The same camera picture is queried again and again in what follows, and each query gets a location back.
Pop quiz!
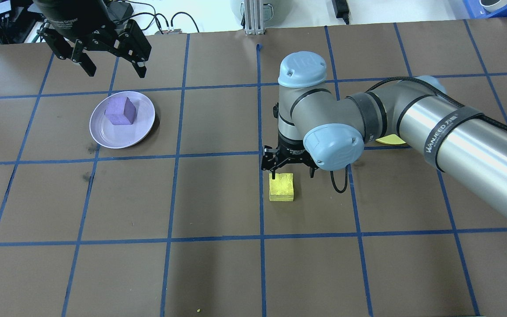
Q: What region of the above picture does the yellow foam block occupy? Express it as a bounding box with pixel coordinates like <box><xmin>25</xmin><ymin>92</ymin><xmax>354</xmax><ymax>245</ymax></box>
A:
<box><xmin>269</xmin><ymin>173</ymin><xmax>294</xmax><ymax>202</ymax></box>

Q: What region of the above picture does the purple foam block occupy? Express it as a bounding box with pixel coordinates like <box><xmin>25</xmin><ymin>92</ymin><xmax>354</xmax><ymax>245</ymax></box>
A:
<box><xmin>104</xmin><ymin>96</ymin><xmax>138</xmax><ymax>126</ymax></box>

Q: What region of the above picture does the black power adapter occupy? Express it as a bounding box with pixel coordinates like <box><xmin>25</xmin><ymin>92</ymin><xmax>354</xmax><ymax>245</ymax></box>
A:
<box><xmin>332</xmin><ymin>0</ymin><xmax>352</xmax><ymax>25</ymax></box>
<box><xmin>108</xmin><ymin>0</ymin><xmax>135</xmax><ymax>25</ymax></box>

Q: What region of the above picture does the yellow plate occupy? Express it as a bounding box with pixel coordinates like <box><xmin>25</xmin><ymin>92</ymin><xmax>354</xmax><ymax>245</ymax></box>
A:
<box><xmin>375</xmin><ymin>133</ymin><xmax>408</xmax><ymax>147</ymax></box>

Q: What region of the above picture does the purple plate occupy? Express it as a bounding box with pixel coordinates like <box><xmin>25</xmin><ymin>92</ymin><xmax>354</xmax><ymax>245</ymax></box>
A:
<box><xmin>89</xmin><ymin>91</ymin><xmax>156</xmax><ymax>149</ymax></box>

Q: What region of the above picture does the steel cooking pot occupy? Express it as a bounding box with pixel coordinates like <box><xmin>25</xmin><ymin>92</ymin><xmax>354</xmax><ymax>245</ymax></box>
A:
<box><xmin>231</xmin><ymin>0</ymin><xmax>280</xmax><ymax>20</ymax></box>

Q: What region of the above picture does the black desk cable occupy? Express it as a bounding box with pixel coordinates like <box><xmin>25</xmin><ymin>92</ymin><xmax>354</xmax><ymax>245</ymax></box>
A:
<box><xmin>170</xmin><ymin>11</ymin><xmax>201</xmax><ymax>33</ymax></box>
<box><xmin>130</xmin><ymin>0</ymin><xmax>170</xmax><ymax>33</ymax></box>

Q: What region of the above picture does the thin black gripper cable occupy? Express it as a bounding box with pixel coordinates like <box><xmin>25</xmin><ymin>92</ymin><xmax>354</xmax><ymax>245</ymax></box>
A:
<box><xmin>329</xmin><ymin>165</ymin><xmax>350</xmax><ymax>194</ymax></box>

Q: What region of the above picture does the aluminium extrusion post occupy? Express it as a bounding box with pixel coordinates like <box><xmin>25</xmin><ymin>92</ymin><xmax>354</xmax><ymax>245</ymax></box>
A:
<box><xmin>242</xmin><ymin>0</ymin><xmax>266</xmax><ymax>36</ymax></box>

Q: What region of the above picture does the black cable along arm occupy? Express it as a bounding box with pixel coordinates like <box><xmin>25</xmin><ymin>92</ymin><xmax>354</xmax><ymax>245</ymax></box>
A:
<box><xmin>364</xmin><ymin>77</ymin><xmax>507</xmax><ymax>144</ymax></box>

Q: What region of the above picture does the black strap with white print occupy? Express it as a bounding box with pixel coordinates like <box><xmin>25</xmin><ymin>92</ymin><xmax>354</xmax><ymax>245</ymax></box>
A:
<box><xmin>423</xmin><ymin>110</ymin><xmax>485</xmax><ymax>170</ymax></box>

